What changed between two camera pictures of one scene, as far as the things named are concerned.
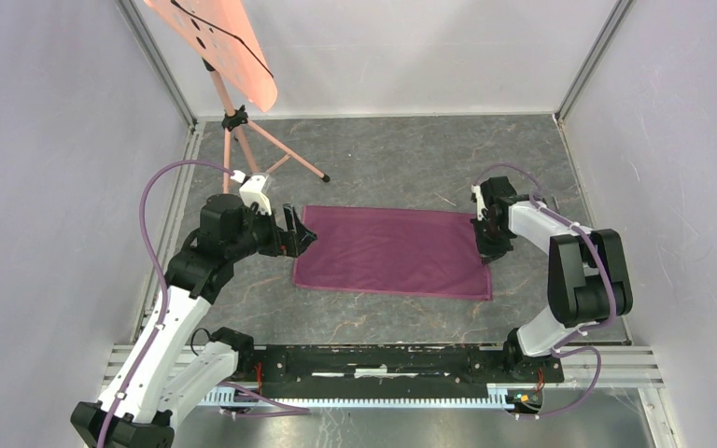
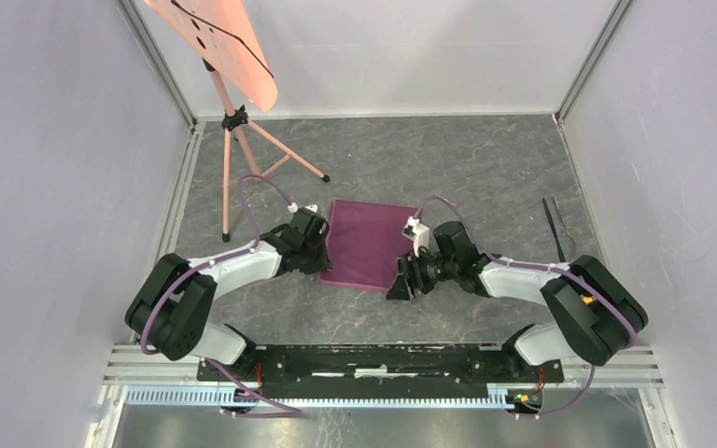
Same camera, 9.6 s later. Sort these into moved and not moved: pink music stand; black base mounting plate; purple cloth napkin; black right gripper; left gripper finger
Moved: purple cloth napkin; black right gripper; left gripper finger
Not moved: pink music stand; black base mounting plate
